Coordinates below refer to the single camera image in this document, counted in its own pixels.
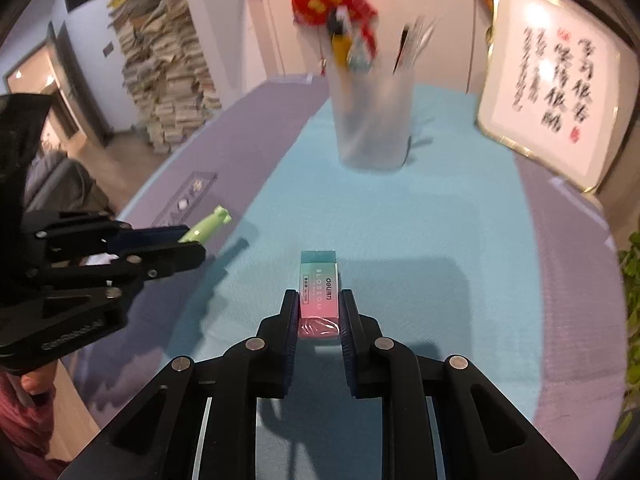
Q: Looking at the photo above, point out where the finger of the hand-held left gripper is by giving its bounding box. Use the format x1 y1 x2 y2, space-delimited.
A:
21 212 191 262
29 241 207 292

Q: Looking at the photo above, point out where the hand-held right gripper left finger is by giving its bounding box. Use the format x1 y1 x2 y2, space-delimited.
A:
57 288 302 480

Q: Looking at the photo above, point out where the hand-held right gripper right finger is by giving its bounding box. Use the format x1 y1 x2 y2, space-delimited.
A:
338 288 579 480

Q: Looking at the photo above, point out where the green highlighter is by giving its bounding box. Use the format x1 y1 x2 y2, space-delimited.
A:
177 205 232 245

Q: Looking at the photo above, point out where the pink and teal eraser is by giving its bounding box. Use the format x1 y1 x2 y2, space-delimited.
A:
297 250 343 342

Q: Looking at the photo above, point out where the translucent plastic cup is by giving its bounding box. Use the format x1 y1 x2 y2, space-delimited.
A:
327 62 417 172

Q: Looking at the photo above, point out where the yellow pen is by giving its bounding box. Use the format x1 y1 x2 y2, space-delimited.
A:
330 30 353 68

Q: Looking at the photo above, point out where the grey-green pen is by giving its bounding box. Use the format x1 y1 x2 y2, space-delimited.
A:
347 35 373 71

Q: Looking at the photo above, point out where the black pen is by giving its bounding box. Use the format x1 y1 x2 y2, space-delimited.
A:
327 6 353 36

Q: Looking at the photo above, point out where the white pen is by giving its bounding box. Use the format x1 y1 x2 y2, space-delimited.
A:
407 15 438 68

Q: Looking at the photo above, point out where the person's left hand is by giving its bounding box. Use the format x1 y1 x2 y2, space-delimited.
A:
22 361 57 397

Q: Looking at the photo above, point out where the grey sofa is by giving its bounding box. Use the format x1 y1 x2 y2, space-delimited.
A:
25 151 115 216

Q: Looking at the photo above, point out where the tall pile of books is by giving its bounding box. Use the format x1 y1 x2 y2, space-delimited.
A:
107 0 223 153

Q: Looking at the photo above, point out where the dark room door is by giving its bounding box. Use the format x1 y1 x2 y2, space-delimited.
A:
2 20 118 148

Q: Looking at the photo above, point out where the green leafy plant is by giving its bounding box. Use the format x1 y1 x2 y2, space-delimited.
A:
612 230 640 441

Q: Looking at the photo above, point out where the framed calligraphy sign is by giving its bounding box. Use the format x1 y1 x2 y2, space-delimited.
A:
474 0 623 195

